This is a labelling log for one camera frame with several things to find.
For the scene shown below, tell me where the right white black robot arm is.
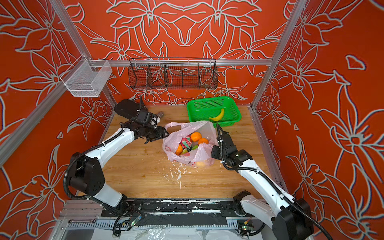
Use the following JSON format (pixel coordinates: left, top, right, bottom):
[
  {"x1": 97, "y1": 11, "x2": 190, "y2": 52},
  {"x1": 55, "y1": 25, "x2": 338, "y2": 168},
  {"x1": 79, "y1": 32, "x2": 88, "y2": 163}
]
[{"x1": 212, "y1": 125, "x2": 332, "y2": 240}]

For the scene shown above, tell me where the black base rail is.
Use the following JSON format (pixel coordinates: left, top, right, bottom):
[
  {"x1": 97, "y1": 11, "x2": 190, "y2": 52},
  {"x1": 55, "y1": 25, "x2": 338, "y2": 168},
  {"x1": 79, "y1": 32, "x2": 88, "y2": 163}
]
[{"x1": 101, "y1": 197, "x2": 262, "y2": 227}]

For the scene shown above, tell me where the green plastic basket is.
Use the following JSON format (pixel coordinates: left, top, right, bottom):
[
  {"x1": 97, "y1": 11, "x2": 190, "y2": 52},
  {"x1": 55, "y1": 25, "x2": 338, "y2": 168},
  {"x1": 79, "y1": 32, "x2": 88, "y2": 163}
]
[{"x1": 187, "y1": 97, "x2": 242, "y2": 127}]

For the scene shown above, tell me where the white wire wall basket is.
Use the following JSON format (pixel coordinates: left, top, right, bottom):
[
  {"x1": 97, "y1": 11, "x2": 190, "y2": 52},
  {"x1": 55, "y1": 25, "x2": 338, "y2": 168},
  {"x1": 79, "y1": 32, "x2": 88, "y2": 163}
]
[{"x1": 60, "y1": 60, "x2": 112, "y2": 98}]

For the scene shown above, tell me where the orange fruit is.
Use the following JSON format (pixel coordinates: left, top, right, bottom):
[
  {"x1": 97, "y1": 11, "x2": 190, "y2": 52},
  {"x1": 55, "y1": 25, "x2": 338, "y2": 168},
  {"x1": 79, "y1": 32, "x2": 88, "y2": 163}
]
[
  {"x1": 190, "y1": 132, "x2": 202, "y2": 142},
  {"x1": 198, "y1": 138, "x2": 209, "y2": 145}
]

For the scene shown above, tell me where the pink plastic bag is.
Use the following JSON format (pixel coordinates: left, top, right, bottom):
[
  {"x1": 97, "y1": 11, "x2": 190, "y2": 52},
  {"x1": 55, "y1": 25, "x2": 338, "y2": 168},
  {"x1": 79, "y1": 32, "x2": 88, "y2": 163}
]
[{"x1": 162, "y1": 121, "x2": 218, "y2": 167}]

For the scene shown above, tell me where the yellow green pear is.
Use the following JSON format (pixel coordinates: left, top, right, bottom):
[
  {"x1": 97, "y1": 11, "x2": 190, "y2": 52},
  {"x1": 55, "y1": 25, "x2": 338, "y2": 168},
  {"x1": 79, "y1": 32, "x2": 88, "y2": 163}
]
[{"x1": 195, "y1": 161, "x2": 207, "y2": 168}]

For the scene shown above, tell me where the black oval tray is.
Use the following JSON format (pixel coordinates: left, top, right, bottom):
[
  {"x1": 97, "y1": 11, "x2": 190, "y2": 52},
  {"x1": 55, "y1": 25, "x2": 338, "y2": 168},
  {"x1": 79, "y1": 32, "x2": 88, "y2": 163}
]
[{"x1": 114, "y1": 99, "x2": 148, "y2": 120}]

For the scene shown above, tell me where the black wire wall basket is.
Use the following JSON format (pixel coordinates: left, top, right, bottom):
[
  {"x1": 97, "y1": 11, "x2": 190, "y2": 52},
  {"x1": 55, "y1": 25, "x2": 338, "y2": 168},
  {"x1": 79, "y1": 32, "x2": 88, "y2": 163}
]
[{"x1": 128, "y1": 58, "x2": 219, "y2": 90}]

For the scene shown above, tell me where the red green dragon fruit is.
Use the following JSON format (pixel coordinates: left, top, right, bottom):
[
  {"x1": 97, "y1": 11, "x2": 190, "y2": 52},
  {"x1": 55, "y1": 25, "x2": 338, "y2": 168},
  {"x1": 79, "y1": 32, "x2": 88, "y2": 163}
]
[{"x1": 180, "y1": 135, "x2": 193, "y2": 152}]

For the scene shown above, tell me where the yellow banana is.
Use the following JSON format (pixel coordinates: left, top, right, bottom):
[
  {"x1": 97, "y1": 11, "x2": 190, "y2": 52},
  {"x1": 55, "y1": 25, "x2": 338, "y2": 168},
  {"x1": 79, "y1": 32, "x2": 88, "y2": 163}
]
[{"x1": 209, "y1": 109, "x2": 225, "y2": 122}]

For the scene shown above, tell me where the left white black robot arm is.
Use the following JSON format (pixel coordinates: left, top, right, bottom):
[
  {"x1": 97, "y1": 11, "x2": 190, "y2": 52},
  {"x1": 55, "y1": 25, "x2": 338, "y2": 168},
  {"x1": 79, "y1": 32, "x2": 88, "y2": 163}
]
[{"x1": 63, "y1": 99, "x2": 169, "y2": 217}]

